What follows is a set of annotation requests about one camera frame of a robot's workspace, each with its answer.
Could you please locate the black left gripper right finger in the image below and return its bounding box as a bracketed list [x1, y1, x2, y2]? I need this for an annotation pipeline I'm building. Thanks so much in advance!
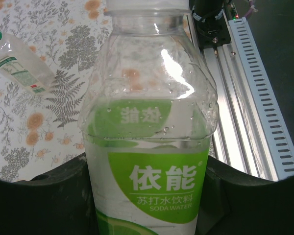
[196, 155, 294, 235]

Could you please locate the clear bottle dark green label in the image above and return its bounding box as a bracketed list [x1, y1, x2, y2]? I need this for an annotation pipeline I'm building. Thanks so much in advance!
[0, 23, 56, 95]

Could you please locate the floral patterned tablecloth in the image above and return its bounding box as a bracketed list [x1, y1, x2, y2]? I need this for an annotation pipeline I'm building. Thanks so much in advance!
[0, 0, 201, 183]

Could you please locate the circuit board with green light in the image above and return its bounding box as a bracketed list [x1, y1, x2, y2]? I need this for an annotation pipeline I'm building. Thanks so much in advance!
[230, 0, 240, 22]

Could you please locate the wide aluminium frame rail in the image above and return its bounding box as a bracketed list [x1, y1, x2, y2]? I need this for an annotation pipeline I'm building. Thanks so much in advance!
[186, 12, 275, 183]

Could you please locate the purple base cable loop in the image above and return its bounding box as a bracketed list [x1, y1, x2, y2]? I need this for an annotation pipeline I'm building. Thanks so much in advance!
[244, 0, 259, 18]

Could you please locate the clear bottle lime green label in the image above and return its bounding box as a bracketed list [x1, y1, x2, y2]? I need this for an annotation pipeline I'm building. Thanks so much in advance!
[78, 8, 220, 235]

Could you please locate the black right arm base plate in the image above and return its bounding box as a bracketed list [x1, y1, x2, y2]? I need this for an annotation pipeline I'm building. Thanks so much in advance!
[196, 14, 233, 51]

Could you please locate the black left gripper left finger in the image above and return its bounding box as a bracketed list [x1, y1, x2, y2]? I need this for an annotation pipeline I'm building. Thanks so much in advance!
[0, 151, 100, 235]

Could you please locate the white slotted cable duct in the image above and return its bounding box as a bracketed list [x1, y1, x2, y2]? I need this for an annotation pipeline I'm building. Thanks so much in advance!
[226, 18, 294, 183]

